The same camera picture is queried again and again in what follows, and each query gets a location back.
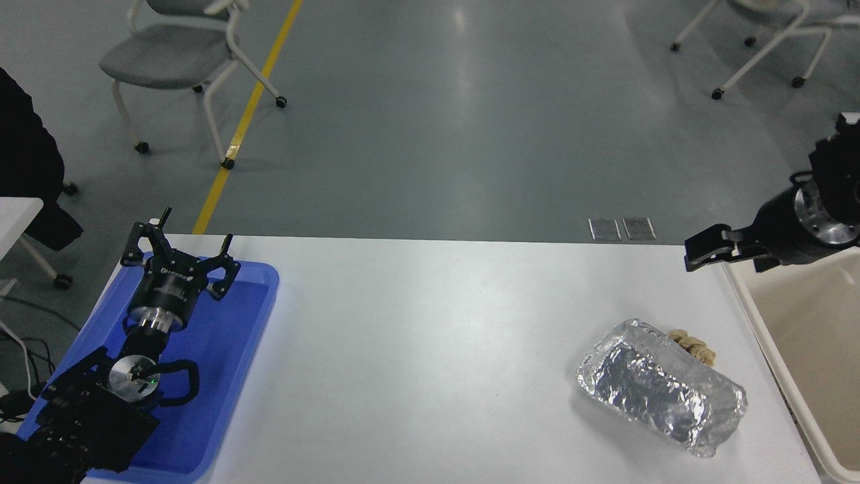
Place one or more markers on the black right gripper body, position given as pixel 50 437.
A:
pixel 783 232

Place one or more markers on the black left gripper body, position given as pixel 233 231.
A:
pixel 168 286

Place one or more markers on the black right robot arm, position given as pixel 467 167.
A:
pixel 836 168

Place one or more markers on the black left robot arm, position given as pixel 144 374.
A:
pixel 87 417

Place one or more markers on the large pale plastic bin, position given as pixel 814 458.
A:
pixel 806 323

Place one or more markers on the metal floor plate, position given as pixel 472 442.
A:
pixel 639 228
pixel 605 229

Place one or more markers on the blue plastic tray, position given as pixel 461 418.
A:
pixel 228 349

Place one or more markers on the crumpled tan paper ball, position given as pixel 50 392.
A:
pixel 695 348

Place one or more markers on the white side table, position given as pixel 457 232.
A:
pixel 13 222

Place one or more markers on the white floor object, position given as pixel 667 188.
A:
pixel 850 118

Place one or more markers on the person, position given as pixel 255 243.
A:
pixel 27 161

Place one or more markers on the crumpled silver foil tray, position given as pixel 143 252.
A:
pixel 658 390

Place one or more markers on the grey chair with white frame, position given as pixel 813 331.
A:
pixel 718 94
pixel 168 57

